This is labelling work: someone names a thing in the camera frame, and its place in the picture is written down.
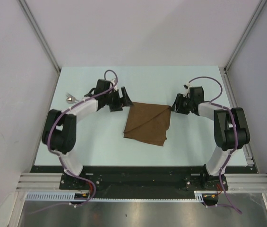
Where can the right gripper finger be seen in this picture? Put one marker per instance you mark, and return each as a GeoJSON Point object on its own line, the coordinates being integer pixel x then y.
{"type": "Point", "coordinates": [176, 107]}
{"type": "Point", "coordinates": [182, 97]}

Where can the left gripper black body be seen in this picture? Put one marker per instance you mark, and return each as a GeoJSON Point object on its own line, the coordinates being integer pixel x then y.
{"type": "Point", "coordinates": [108, 96]}

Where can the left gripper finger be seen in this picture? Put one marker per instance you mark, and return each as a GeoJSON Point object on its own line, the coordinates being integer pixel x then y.
{"type": "Point", "coordinates": [125, 100]}
{"type": "Point", "coordinates": [115, 102]}

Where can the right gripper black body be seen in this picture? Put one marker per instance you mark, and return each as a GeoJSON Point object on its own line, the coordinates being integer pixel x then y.
{"type": "Point", "coordinates": [186, 104]}

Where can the brown cloth napkin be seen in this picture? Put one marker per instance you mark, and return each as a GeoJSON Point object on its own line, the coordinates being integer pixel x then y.
{"type": "Point", "coordinates": [148, 123]}

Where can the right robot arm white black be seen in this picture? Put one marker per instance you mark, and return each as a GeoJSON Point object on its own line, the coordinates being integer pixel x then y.
{"type": "Point", "coordinates": [231, 132]}

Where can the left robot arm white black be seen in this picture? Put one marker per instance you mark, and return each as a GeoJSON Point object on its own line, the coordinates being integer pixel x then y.
{"type": "Point", "coordinates": [60, 130]}

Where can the silver metal spoon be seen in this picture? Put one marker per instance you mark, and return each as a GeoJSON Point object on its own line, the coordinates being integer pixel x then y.
{"type": "Point", "coordinates": [71, 100]}

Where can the silver metal fork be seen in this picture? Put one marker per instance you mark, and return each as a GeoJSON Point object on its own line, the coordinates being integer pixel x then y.
{"type": "Point", "coordinates": [69, 95]}

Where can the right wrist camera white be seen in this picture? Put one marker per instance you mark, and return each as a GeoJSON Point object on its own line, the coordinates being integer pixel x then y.
{"type": "Point", "coordinates": [187, 87]}

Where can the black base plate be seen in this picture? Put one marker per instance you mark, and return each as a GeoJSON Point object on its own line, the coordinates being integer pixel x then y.
{"type": "Point", "coordinates": [188, 178]}

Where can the aluminium frame rail front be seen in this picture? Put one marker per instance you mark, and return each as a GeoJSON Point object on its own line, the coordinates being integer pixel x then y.
{"type": "Point", "coordinates": [50, 182]}

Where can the aluminium frame post left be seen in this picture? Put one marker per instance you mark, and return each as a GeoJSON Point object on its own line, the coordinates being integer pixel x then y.
{"type": "Point", "coordinates": [39, 34]}

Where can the aluminium frame post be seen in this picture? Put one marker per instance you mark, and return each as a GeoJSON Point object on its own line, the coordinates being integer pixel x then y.
{"type": "Point", "coordinates": [39, 34]}
{"type": "Point", "coordinates": [246, 32]}

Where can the aluminium frame post right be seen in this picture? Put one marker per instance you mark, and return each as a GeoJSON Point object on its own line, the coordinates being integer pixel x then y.
{"type": "Point", "coordinates": [246, 32]}

